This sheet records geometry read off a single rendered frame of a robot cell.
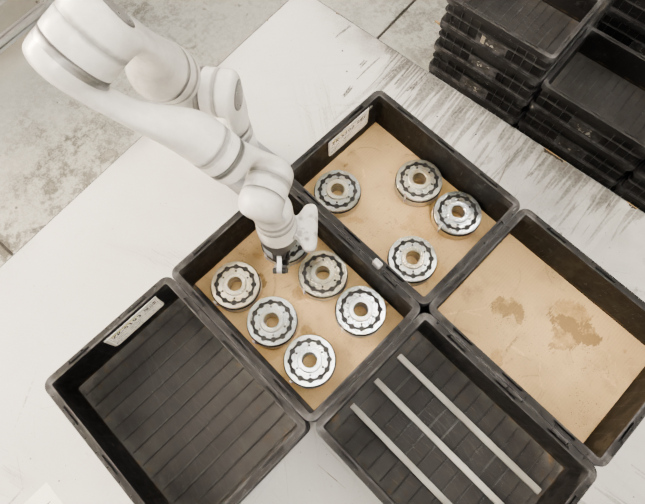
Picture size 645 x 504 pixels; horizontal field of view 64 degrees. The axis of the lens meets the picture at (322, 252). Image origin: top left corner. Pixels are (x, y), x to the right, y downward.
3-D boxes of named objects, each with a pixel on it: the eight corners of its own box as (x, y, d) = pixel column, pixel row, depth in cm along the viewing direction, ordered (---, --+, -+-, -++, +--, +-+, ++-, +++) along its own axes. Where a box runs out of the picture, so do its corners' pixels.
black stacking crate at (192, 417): (72, 389, 105) (43, 384, 94) (184, 289, 111) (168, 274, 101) (197, 545, 95) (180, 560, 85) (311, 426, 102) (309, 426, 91)
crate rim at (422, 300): (280, 179, 109) (279, 174, 107) (378, 93, 115) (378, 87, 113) (422, 310, 99) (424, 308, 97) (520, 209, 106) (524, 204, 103)
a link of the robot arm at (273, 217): (284, 251, 89) (299, 206, 91) (274, 216, 74) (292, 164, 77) (245, 240, 90) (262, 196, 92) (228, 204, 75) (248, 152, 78)
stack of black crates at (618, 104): (507, 139, 197) (541, 83, 165) (549, 88, 204) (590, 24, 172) (599, 200, 188) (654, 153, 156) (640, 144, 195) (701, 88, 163)
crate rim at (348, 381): (171, 275, 102) (167, 272, 100) (280, 179, 109) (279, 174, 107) (311, 426, 93) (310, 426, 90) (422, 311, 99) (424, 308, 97)
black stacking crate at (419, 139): (285, 198, 118) (281, 175, 107) (374, 119, 124) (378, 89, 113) (415, 319, 108) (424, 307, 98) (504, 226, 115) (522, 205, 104)
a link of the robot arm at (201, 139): (206, 197, 71) (248, 153, 69) (12, 68, 52) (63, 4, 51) (192, 164, 77) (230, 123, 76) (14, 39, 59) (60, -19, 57)
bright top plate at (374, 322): (325, 311, 105) (325, 310, 104) (359, 276, 107) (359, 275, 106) (362, 345, 102) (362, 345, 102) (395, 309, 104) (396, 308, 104)
